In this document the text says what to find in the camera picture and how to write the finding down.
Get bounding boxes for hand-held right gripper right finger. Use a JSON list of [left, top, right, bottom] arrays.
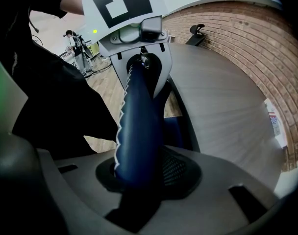
[[136, 145, 280, 235]]

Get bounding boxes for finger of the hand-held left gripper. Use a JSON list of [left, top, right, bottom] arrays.
[[141, 44, 174, 100], [109, 52, 138, 93]]

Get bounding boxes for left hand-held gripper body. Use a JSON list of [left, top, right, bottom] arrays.
[[80, 0, 170, 57]]

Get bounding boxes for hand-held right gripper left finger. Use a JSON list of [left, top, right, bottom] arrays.
[[36, 148, 130, 235]]

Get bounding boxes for person's left forearm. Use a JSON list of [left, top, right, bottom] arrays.
[[60, 0, 86, 16]]

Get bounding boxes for black high-back office chair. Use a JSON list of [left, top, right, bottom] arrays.
[[185, 23, 206, 46]]

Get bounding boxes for dark wood table white legs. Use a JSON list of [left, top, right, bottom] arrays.
[[163, 43, 288, 175]]

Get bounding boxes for person's black printed shirt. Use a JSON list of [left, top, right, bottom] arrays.
[[1, 0, 119, 162]]

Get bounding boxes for striped cover book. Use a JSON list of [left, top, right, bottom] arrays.
[[263, 98, 289, 149]]

